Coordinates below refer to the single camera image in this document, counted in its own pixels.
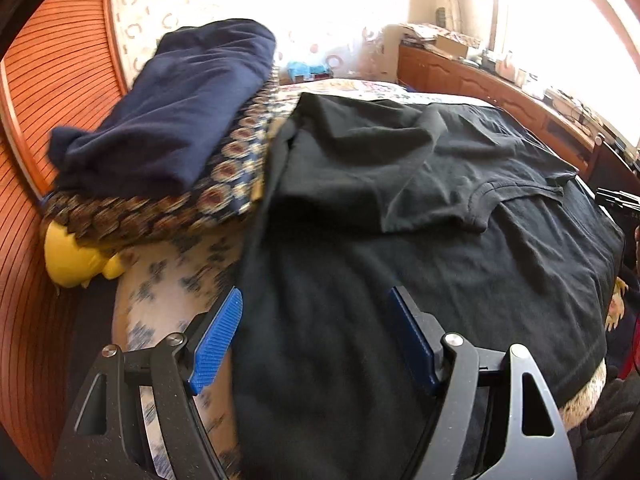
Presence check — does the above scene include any cardboard box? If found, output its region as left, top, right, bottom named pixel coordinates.
left=432, top=32, right=483, bottom=58

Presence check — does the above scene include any brown medallion patterned blanket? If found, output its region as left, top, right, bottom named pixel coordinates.
left=40, top=67, right=291, bottom=261

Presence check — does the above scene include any wooden low cabinet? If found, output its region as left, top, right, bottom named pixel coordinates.
left=397, top=42, right=640, bottom=181

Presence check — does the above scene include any pink floral quilt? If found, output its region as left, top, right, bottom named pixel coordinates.
left=277, top=77, right=496, bottom=108

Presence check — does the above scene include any yellow plush toy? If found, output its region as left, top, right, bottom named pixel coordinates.
left=44, top=222, right=126, bottom=288

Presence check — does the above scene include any black printed t-shirt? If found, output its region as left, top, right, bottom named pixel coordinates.
left=232, top=91, right=626, bottom=480

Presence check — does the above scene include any wooden framed window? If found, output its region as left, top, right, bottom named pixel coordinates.
left=492, top=0, right=640, bottom=151

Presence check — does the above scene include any wooden slatted wardrobe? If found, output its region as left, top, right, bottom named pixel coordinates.
left=0, top=0, right=131, bottom=480

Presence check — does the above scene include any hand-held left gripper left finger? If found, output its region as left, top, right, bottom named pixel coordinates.
left=52, top=286, right=244, bottom=480

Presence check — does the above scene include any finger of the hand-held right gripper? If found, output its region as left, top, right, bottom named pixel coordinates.
left=595, top=187, right=640, bottom=207

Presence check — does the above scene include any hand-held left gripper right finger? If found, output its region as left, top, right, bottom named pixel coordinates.
left=387, top=286, right=578, bottom=480

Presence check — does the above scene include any navy blue folded garment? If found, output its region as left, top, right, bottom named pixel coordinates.
left=48, top=18, right=277, bottom=196

